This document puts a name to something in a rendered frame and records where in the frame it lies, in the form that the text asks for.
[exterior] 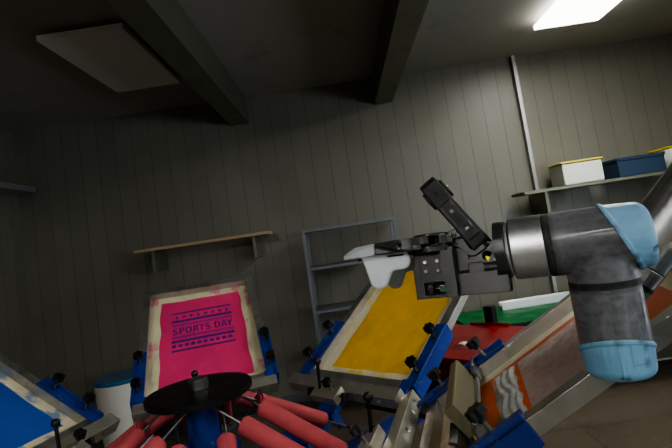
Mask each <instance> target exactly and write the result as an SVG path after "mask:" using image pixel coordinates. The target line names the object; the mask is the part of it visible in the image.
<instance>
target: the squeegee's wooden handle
mask: <svg viewBox="0 0 672 448"><path fill-rule="evenodd" d="M474 378H475V377H474V376H473V375H472V374H471V373H470V372H469V371H468V370H467V369H466V368H465V367H464V366H463V365H462V364H461V363H460V362H459V361H458V360H455V361H454V362H453V363H452V364H451V365H450V373H449V381H448V390H447V398H446V407H445V415H446V416H447V417H448V418H449V419H450V420H451V421H452V422H453V423H454V424H455V425H456V426H457V427H458V428H459V429H460V430H461V431H462V432H463V433H464V434H465V435H466V436H467V437H468V438H469V439H470V438H471V437H472V436H473V434H472V432H471V423H470V422H469V421H468V419H467V418H466V417H465V416H464V414H465V413H466V412H467V409H468V408H469V407H470V406H472V405H473V404H474V403H475V402H474Z"/></svg>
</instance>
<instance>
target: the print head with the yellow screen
mask: <svg viewBox="0 0 672 448"><path fill-rule="evenodd" d="M468 296H469V295H464V296H455V297H443V298H432V299H421V300H417V293H416V285H415V280H414V272H413V271H408V272H407V273H406V274H405V277H404V280H403V284H402V286H401V287H399V288H391V287H390V286H389V285H387V287H386V288H384V289H380V290H379V289H375V288H374V287H373V286H372V285H371V282H370V281H369V282H368V284H367V285H366V287H365V288H364V290H363V291H362V292H361V294H360V295H359V297H358V298H357V299H356V301H355V302H354V304H353V305H352V307H351V308H350V309H349V311H348V312H347V314H346V315H345V316H344V318H343V319H342V321H338V320H336V321H335V322H334V324H332V322H331V321H330V320H327V321H324V323H323V324H322V325H323V327H324V328H325V329H329V331H328V332H327V333H326V335H325V336H324V338H323V339H322V340H321V342H320V343H319V344H318V346H317V347H316V349H315V350H314V351H313V350H312V349H311V347H310V346H309V347H307V348H305V349H304V350H303V351H302V352H303V354H304V355H305V357H307V356H308V357H309V358H308V360H307V361H306V363H305V364H304V365H303V367H302V368H301V370H300V371H301V373H293V374H292V376H291V377H290V379H289V380H288V381H287V382H288V384H289V385H290V386H291V388H292V389H293V390H296V391H301V392H306V393H307V394H308V395H310V396H311V397H312V398H313V400H314V401H316V402H321V403H320V405H319V406H318V408H317V410H321V411H324V412H326V413H327V414H328V420H331V421H334V422H338V423H341V424H344V421H343V420H342V418H341V417H340V416H339V412H340V410H341V409H342V407H343V405H344V404H345V402H346V401H354V402H360V403H365V404H366V402H365V401H364V399H363V394H364V393H365V392H368V391H369V392H371V393H372V395H373V399H372V401H371V405H376V406H381V407H386V408H392V409H397V408H398V406H399V403H400V400H401V398H402V397H403V396H404V395H405V394H407V393H408V392H409V391H410V390H412V389H413V390H414V391H415V393H416V394H417V395H418V396H419V398H420V399H422V398H423V397H424V396H425V394H426V392H427V390H428V388H429V386H430V384H431V382H432V380H430V379H429V378H428V377H427V376H426V375H427V374H428V373H429V371H430V370H432V369H433V368H434V367H439V365H440V363H441V361H442V359H443V357H444V355H445V353H446V351H447V349H448V347H449V345H450V343H451V341H452V339H453V337H454V335H453V333H452V332H451V331H452V329H453V327H454V325H455V323H456V320H457V318H458V316H459V314H460V312H461V310H462V308H463V306H464V304H465V302H466V300H467V298H468ZM312 352H313V353H312Z"/></svg>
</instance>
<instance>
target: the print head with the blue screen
mask: <svg viewBox="0 0 672 448"><path fill-rule="evenodd" d="M65 376H66V375H64V374H62V373H55V374H54V375H53V378H52V379H51V378H49V377H46V378H45V379H44V380H40V379H39V378H37V377H36V376H34V375H32V374H31V373H29V372H28V371H26V370H25V369H23V368H22V367H20V366H19V365H17V364H16V363H14V362H13V361H11V360H10V359H8V358H7V357H5V356H4V355H2V354H1V353H0V448H91V447H92V446H94V445H95V444H96V443H97V442H98V441H100V440H102V439H103V438H105V437H107V436H108V435H110V434H112V433H113V432H115V431H116V430H117V427H118V425H119V422H120V419H119V418H118V417H116V416H115V415H113V414H112V413H110V414H108V415H106V416H104V417H103V415H104V413H102V412H101V411H99V410H98V409H96V408H95V407H93V406H92V405H90V403H93V402H94V400H95V397H96V395H95V394H93V393H92V392H90V393H87V392H86V393H85V395H84V397H83V399H81V398H80V397H78V396H76V395H75V394H73V393H72V392H70V391H69V390H67V389H66V388H64V387H63V386H61V385H60V384H59V383H62V382H63V380H64V378H65Z"/></svg>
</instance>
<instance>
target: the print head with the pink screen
mask: <svg viewBox="0 0 672 448"><path fill-rule="evenodd" d="M133 360H134V366H133V376H132V380H130V382H131V383H130V387H131V396H130V408H131V412H132V415H131V416H132V419H133V423H134V424H135V423H136V422H137V421H138V420H146V419H147V418H149V417H150V416H151V415H152V414H149V413H147V412H145V411H144V408H143V401H144V400H145V398H146V397H147V396H148V395H150V394H151V393H153V392H155V391H156V390H158V389H160V388H163V387H165V386H168V385H170V384H173V383H176V382H179V381H182V380H186V379H189V378H192V377H195V376H200V375H207V374H214V373H222V372H241V373H246V374H248V375H249V376H251V379H252V386H251V387H250V389H249V390H248V391H251V392H254V393H257V394H258V393H264V394H268V393H272V392H276V391H278V384H279V371H278V367H277V363H276V359H275V354H274V351H273V347H272V344H271V340H270V336H269V330H268V327H264V323H263V319H262V315H261V311H260V307H259V303H258V299H257V295H256V291H255V287H254V283H253V279H252V275H249V276H243V277H237V278H230V279H224V280H218V281H212V282H206V283H200V284H193V285H187V286H181V287H175V288H169V289H163V290H157V291H150V292H144V296H143V307H142V318H141V329H140V340H139V350H137V351H136V352H134V353H133Z"/></svg>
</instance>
